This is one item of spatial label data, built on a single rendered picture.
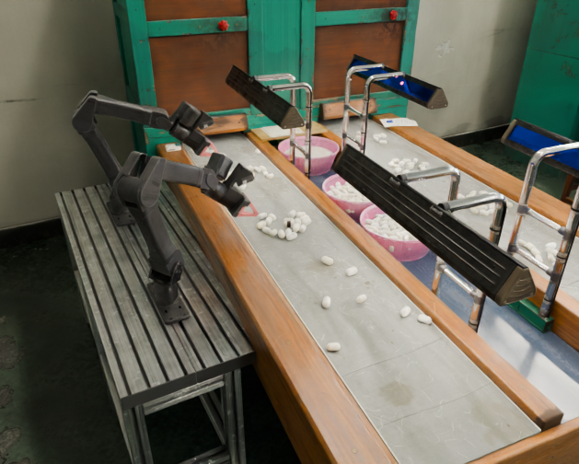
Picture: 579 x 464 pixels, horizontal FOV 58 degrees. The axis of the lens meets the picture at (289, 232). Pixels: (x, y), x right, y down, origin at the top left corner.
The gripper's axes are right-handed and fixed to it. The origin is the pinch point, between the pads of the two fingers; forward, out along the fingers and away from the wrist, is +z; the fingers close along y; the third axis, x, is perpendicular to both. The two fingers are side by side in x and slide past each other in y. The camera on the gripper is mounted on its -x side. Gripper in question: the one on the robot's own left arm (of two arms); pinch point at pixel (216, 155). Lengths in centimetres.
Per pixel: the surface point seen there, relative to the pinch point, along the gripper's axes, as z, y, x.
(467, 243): -3, -117, -28
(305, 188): 26.5, -21.3, -10.1
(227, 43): -4, 47, -36
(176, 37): -23, 47, -25
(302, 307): 7, -82, 10
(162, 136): -5.2, 45.7, 12.8
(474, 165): 82, -28, -57
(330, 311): 11, -86, 6
